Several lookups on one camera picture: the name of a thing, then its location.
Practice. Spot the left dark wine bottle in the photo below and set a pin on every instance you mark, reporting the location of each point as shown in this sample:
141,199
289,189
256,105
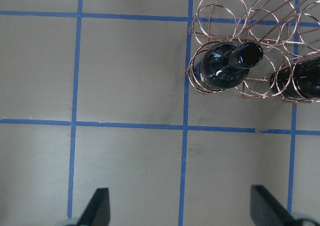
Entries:
226,65

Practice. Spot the dark wine bottle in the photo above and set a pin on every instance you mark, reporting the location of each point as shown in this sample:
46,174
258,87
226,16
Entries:
301,83
226,65

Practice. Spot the right dark wine bottle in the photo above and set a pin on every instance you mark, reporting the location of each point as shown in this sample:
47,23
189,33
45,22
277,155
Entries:
301,83

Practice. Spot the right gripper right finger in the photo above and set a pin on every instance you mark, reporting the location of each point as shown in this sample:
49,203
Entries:
265,210

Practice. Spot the copper wire bottle basket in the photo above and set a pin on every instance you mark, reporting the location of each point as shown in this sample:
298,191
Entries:
267,49

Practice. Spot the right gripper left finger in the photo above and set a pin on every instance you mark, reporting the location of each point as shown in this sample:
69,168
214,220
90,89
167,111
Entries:
97,211

